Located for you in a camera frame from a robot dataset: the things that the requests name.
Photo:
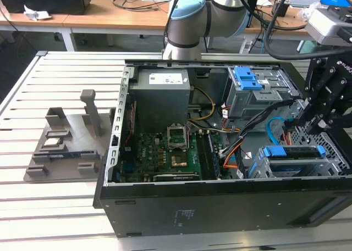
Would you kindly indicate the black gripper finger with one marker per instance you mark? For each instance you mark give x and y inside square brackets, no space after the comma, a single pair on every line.
[339,105]
[319,78]

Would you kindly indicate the hard disk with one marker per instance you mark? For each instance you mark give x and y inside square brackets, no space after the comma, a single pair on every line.
[275,151]

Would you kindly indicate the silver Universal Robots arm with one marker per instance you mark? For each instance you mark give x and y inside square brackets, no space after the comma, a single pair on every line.
[189,23]

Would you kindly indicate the grey metal disk bay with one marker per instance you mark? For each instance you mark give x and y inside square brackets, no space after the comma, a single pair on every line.
[331,166]

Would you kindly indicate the pale teal chair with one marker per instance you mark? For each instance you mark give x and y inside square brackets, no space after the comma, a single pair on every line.
[308,49]

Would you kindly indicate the cluttered wooden desk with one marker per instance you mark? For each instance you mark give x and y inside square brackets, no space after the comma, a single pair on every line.
[294,32]

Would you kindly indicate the clear plastic bag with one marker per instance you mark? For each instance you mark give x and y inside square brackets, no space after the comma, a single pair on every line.
[309,13]

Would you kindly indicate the blue drive cage latch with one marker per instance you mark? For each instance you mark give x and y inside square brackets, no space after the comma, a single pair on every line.
[246,79]

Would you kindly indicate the flat grey tray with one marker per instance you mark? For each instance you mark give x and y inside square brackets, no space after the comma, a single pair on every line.
[305,1]

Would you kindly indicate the grey drive cage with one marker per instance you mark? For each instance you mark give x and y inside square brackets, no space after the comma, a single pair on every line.
[247,102]

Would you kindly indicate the black pen holder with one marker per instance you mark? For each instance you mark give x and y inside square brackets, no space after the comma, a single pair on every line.
[283,10]

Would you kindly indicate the white power strip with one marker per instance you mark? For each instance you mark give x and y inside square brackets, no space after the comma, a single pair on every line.
[246,47]

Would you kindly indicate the installed RAM stick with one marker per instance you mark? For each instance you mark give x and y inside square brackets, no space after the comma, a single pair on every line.
[214,157]

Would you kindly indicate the black RAM slot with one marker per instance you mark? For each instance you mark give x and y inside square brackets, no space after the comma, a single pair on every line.
[205,157]
[200,155]

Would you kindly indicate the thin locking lever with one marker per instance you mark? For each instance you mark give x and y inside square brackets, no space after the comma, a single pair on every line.
[188,135]

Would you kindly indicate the black open PC case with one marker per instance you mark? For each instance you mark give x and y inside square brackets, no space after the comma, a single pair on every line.
[220,209]

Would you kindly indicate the grey power supply unit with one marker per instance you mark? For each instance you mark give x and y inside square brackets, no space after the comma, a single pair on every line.
[159,105]

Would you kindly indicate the CPU socket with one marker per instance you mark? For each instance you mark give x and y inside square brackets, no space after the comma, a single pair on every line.
[178,161]

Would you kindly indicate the black graphics card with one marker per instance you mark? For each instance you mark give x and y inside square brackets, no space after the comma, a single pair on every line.
[176,177]

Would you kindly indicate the green motherboard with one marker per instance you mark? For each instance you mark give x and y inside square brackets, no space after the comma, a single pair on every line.
[148,157]

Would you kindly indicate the long wooden desk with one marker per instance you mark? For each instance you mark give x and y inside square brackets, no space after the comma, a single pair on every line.
[90,20]

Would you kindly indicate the grey parts rack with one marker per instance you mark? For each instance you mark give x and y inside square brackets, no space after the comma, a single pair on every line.
[79,144]

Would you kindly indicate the blue RAM stick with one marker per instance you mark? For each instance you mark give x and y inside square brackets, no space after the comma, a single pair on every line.
[68,155]

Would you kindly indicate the silver CPU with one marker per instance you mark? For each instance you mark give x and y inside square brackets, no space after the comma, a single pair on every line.
[52,144]

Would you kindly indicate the crumpled white paper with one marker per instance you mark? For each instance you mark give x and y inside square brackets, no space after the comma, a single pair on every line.
[35,14]

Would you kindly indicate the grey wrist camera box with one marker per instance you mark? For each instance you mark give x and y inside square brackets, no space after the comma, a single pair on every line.
[321,28]

